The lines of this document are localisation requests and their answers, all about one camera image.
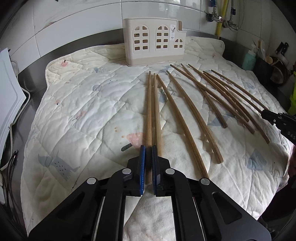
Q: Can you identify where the wooden chopstick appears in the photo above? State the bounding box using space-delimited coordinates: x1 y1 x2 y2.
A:
211 69 269 110
181 63 228 128
153 73 163 156
145 71 152 185
203 72 270 144
156 74 209 179
203 72 262 114
170 64 255 134
188 64 249 122
166 70 224 164

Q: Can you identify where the black utensil container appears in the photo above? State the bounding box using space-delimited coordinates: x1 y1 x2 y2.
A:
252 57 291 87

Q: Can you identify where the wooden spoon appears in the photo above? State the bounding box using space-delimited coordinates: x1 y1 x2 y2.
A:
265 56 273 65

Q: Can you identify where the cream quilted mat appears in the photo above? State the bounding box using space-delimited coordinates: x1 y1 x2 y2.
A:
21 37 292 232

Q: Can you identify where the teal spray bottle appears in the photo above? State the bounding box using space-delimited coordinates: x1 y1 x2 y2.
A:
242 44 257 71

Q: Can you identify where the white rice paddle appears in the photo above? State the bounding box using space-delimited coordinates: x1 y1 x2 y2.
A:
259 40 266 60

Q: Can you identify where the yellow gas pipe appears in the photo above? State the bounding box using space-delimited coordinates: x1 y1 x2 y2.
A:
215 0 229 39

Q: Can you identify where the cream house-shaped utensil holder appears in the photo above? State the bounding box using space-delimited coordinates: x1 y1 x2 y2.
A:
122 17 186 66

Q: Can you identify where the metal angle valve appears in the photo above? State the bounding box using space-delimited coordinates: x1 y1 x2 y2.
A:
225 6 239 31

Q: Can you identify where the metal water valve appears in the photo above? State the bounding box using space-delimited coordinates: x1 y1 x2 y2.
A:
206 0 221 23

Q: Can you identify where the white microwave oven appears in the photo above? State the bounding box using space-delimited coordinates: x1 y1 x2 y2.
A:
0 48 26 153

